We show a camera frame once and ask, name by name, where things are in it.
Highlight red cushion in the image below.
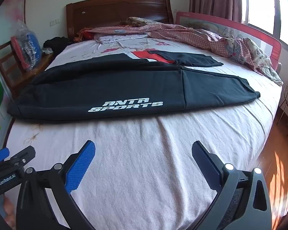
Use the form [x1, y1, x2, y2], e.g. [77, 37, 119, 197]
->
[80, 29, 96, 41]

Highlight bed with white sheet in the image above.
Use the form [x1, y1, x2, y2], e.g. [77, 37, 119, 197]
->
[6, 37, 282, 230]

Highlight black pants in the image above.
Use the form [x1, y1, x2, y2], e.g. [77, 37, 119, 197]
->
[8, 51, 261, 121]

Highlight red bed guard rail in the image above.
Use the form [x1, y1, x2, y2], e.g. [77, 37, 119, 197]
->
[175, 11, 282, 73]

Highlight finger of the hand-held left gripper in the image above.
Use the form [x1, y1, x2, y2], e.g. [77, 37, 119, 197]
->
[0, 148, 10, 164]

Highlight plastic bag of clothes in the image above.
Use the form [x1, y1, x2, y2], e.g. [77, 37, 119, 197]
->
[11, 20, 42, 71]

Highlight black cloth pile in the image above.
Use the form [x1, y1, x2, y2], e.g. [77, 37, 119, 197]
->
[43, 37, 74, 54]

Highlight folded white cloth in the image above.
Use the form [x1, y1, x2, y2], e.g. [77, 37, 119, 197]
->
[97, 34, 149, 45]

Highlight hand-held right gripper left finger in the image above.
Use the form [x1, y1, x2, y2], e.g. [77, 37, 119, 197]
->
[16, 140, 96, 230]

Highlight pink patterned quilt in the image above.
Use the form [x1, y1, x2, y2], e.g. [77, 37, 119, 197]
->
[73, 17, 284, 87]

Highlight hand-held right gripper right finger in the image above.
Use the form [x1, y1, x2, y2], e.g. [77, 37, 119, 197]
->
[191, 141, 272, 230]

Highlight window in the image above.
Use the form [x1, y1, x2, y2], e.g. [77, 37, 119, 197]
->
[240, 0, 288, 58]

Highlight wooden chair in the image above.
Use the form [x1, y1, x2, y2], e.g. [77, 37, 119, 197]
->
[0, 41, 54, 99]

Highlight wooden headboard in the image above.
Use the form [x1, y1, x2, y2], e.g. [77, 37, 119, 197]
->
[66, 0, 174, 39]

